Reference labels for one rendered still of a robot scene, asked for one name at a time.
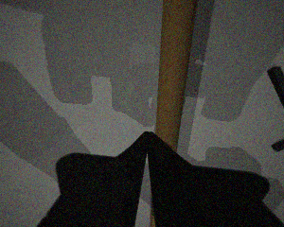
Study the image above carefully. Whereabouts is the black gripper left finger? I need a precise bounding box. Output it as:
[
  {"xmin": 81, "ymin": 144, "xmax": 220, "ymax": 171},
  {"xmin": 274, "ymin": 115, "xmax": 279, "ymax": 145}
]
[{"xmin": 56, "ymin": 131, "xmax": 150, "ymax": 227}]

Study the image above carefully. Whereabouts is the tan wooden pole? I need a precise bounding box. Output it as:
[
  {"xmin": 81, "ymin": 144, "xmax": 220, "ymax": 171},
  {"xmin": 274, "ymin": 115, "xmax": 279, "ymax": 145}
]
[{"xmin": 155, "ymin": 0, "xmax": 197, "ymax": 153}]

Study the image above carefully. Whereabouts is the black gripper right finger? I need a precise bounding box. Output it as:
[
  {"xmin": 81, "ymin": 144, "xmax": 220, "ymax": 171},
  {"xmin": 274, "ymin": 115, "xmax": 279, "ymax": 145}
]
[{"xmin": 148, "ymin": 131, "xmax": 270, "ymax": 227}]

